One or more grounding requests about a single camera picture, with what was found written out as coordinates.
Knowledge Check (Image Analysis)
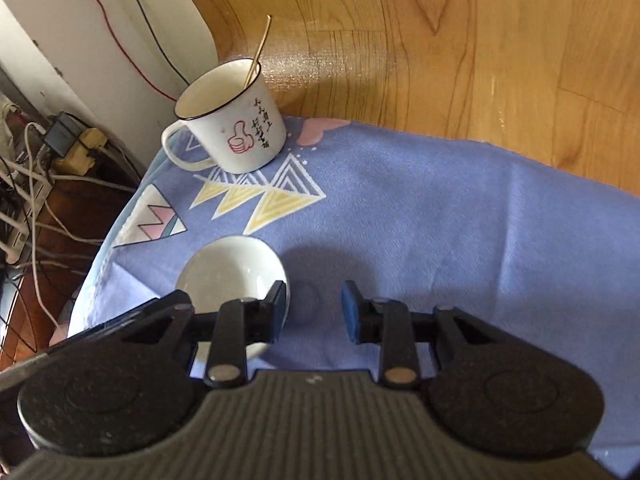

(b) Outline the white floral bowl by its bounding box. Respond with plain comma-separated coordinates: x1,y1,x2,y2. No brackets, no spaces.
174,235,290,362

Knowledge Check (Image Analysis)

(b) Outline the blue patterned tablecloth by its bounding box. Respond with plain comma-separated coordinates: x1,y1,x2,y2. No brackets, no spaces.
70,117,639,476

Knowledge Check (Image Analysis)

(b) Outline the white enamel mug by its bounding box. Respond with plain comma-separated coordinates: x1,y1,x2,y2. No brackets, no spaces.
160,58,288,174

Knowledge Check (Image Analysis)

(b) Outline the power strip with plugs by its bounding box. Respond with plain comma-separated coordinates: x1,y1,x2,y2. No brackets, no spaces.
1,96,123,266

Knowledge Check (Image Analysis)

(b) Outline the gold spoon in mug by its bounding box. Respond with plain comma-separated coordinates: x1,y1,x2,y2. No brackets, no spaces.
243,14,272,90

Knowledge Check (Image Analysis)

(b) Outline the wood-pattern vinyl sheet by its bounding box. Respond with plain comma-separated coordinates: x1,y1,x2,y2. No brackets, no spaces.
192,0,639,193

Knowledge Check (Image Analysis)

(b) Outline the red wire on wall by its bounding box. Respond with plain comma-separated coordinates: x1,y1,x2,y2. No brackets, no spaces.
62,0,179,104

